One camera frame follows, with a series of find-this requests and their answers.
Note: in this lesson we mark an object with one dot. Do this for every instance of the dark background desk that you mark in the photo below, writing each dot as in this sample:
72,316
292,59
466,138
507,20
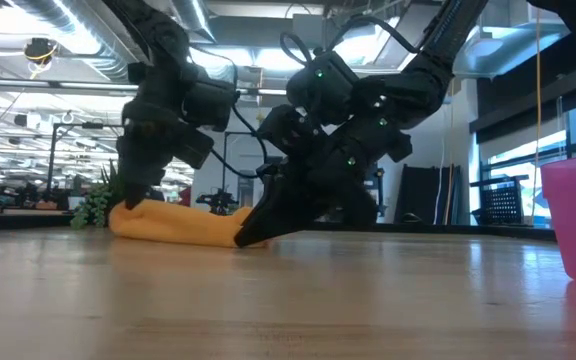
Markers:
18,218

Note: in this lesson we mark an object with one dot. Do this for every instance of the small green potted plant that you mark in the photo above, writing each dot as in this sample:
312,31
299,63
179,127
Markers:
93,205

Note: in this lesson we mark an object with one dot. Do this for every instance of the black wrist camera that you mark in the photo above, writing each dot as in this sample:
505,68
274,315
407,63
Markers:
193,147
285,127

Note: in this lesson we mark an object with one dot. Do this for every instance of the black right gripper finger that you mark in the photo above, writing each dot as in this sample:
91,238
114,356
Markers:
283,210
358,207

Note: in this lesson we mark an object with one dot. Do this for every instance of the silver ceiling air duct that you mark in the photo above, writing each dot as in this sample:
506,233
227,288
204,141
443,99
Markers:
83,35

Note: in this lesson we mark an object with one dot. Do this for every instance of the long ceiling light bar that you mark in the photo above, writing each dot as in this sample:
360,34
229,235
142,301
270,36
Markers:
68,86

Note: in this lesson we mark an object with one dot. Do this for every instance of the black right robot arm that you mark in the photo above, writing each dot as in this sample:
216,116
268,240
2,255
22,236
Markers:
443,50

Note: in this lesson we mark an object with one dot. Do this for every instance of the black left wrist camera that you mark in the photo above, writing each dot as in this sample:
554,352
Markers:
193,147

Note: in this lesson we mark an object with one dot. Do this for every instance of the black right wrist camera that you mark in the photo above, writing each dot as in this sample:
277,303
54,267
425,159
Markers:
285,127

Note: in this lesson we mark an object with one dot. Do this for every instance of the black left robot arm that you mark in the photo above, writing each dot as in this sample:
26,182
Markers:
153,30

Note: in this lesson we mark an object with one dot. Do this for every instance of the orange microfiber towel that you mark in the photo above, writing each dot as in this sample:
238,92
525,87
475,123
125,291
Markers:
183,225

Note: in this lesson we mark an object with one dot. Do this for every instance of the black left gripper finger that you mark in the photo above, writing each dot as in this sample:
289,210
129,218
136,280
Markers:
140,175

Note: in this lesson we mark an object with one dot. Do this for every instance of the black leaning panel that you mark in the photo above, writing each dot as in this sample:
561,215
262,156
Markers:
428,195

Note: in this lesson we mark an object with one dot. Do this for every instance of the red chair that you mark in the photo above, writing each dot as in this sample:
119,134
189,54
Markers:
185,196

